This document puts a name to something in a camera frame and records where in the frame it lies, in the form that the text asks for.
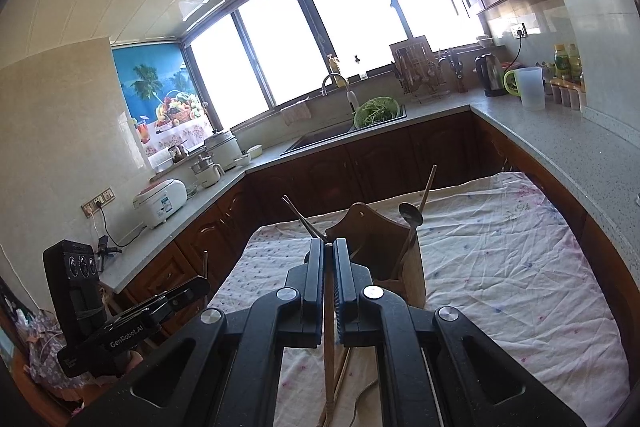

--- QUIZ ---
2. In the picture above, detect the white steamer pot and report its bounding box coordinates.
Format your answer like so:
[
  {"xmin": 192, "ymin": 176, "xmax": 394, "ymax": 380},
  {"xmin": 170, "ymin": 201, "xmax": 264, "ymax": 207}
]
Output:
[{"xmin": 204, "ymin": 130, "xmax": 243, "ymax": 171}]

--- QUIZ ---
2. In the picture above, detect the steel spoon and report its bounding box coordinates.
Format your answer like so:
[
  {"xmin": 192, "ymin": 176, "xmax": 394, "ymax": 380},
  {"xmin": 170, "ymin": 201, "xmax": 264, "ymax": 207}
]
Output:
[{"xmin": 389, "ymin": 201, "xmax": 426, "ymax": 281}]

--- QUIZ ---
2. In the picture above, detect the light wooden chopstick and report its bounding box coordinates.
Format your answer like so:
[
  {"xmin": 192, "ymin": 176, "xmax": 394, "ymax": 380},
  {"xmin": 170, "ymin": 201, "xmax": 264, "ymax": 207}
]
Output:
[{"xmin": 419, "ymin": 164, "xmax": 437, "ymax": 213}]

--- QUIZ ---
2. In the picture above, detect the white plastic jug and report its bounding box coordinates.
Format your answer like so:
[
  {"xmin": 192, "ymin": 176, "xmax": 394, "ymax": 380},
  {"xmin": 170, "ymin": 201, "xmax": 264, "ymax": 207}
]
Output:
[{"xmin": 503, "ymin": 66, "xmax": 546, "ymax": 110}]

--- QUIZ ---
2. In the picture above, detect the black electric kettle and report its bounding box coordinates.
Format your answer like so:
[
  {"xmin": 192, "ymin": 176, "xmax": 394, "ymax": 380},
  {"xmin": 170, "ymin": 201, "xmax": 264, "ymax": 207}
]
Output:
[{"xmin": 475, "ymin": 53, "xmax": 508, "ymax": 98}]

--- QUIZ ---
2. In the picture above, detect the chrome sink faucet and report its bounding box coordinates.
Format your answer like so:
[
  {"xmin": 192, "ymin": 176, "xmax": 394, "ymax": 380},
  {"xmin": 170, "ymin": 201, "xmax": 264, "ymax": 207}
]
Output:
[{"xmin": 321, "ymin": 72, "xmax": 360, "ymax": 114}]

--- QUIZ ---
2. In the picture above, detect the white rice cooker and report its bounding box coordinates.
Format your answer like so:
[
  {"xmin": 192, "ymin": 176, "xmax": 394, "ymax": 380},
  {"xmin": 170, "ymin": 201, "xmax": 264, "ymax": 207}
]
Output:
[{"xmin": 132, "ymin": 179, "xmax": 188, "ymax": 229}]

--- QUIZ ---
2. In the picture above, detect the small white blender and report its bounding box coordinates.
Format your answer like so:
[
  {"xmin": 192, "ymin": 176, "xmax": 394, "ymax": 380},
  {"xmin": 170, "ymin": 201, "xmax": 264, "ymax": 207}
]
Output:
[{"xmin": 191, "ymin": 155, "xmax": 224, "ymax": 188}]

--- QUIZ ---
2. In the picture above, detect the knife rack with board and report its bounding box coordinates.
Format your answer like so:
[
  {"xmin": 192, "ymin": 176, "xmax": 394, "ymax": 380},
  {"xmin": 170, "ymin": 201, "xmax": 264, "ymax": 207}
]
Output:
[{"xmin": 390, "ymin": 36, "xmax": 447, "ymax": 95}]

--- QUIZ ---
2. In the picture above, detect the white floral tablecloth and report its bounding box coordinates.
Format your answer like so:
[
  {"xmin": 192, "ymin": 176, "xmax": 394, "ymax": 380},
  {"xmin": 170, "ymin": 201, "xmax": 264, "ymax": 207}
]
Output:
[{"xmin": 209, "ymin": 173, "xmax": 630, "ymax": 426}]

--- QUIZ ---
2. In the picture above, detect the wooden utensil holder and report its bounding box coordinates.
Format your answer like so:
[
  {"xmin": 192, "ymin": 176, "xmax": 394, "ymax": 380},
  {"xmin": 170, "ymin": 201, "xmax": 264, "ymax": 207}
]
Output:
[{"xmin": 326, "ymin": 202, "xmax": 426, "ymax": 309}]

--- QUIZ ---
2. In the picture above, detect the brown wooden chopstick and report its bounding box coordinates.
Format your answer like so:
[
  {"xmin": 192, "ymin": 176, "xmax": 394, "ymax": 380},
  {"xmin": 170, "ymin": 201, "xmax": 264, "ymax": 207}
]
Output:
[{"xmin": 323, "ymin": 243, "xmax": 335, "ymax": 417}]

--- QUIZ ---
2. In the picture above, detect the green vegetable colander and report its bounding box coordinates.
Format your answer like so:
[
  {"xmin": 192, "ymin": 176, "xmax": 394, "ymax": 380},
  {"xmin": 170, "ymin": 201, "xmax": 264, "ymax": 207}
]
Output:
[{"xmin": 354, "ymin": 96, "xmax": 400, "ymax": 129}]

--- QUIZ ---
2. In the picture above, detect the fruit poster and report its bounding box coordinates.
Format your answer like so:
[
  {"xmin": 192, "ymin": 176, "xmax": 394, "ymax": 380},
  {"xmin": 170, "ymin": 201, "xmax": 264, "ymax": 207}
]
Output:
[{"xmin": 113, "ymin": 43, "xmax": 213, "ymax": 167}]

